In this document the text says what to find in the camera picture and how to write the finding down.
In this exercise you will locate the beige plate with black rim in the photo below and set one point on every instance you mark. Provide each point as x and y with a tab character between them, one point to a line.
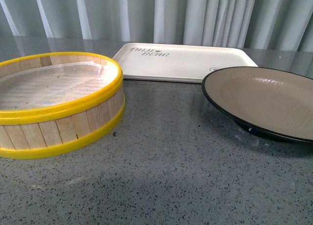
265	102

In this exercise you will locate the cream rectangular serving tray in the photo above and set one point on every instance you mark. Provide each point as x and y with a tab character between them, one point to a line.
177	63

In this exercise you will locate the white steamer liner cloth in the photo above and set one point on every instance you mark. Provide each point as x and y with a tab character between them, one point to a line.
53	85

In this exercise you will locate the bamboo steamer with yellow rims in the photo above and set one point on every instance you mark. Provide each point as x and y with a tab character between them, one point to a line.
55	130

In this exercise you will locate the grey pleated curtain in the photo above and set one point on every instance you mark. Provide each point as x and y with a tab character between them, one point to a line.
258	24

